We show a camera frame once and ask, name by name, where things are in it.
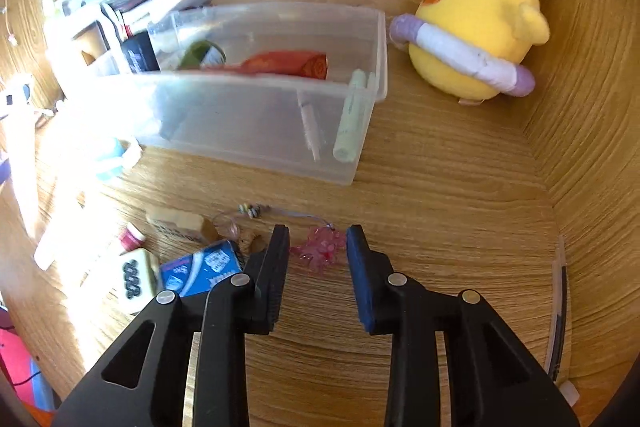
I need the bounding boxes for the yellow chick plush toy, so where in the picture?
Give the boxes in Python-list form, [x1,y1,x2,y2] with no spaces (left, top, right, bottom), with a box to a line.
[389,0,560,106]

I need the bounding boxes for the blue printed packet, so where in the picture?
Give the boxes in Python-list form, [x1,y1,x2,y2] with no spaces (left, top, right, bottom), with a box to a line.
[159,239,245,299]

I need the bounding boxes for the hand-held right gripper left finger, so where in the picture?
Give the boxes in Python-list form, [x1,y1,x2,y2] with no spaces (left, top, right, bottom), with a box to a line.
[52,223,291,427]

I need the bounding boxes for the small beige box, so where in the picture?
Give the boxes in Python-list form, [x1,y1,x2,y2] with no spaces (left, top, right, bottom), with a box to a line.
[146,209,218,245]

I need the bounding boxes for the clear plastic storage box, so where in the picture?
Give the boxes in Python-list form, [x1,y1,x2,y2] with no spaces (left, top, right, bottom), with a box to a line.
[97,2,388,186]

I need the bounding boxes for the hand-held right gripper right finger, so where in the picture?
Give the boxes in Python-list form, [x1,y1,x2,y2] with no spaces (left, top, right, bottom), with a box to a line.
[345,224,581,427]

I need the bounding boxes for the stack of books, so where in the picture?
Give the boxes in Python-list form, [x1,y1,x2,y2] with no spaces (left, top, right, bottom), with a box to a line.
[50,0,211,32]

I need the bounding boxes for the red envelope packet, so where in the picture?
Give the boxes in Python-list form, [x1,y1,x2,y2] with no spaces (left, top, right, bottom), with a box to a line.
[202,50,328,80]

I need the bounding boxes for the light green marker pen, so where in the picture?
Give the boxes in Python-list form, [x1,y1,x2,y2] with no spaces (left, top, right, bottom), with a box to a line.
[332,69,376,164]

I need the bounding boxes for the white tile with dark print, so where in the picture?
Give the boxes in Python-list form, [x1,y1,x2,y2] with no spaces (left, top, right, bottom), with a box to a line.
[117,249,161,315]

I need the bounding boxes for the dark green pump bottle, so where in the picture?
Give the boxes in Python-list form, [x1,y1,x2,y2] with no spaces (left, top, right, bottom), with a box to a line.
[175,41,227,70]

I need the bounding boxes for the clear black pen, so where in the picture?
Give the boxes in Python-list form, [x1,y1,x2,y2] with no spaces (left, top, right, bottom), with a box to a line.
[545,237,578,403]

